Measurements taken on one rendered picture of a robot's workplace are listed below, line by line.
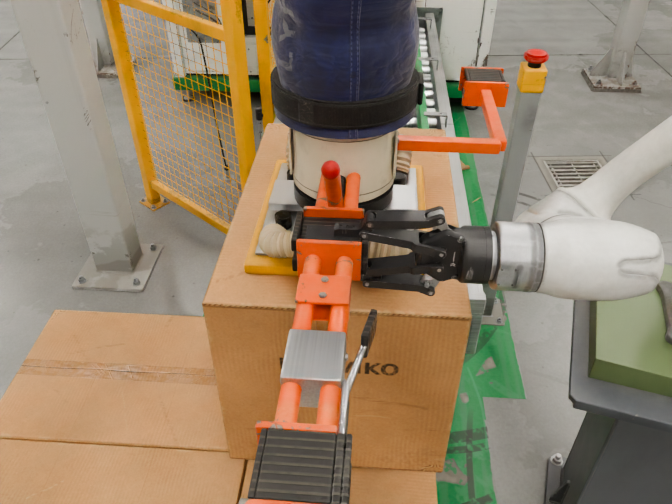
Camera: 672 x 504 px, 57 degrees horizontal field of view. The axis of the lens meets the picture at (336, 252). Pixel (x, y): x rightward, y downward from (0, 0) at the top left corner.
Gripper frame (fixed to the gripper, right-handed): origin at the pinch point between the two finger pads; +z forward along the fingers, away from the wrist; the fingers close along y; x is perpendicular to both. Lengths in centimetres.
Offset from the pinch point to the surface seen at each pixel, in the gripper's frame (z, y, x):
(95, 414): 55, 66, 19
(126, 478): 43, 66, 3
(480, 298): -34, 59, 56
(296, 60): 6.2, -17.8, 18.3
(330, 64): 1.4, -18.2, 16.3
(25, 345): 120, 121, 85
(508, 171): -49, 54, 111
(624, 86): -167, 116, 327
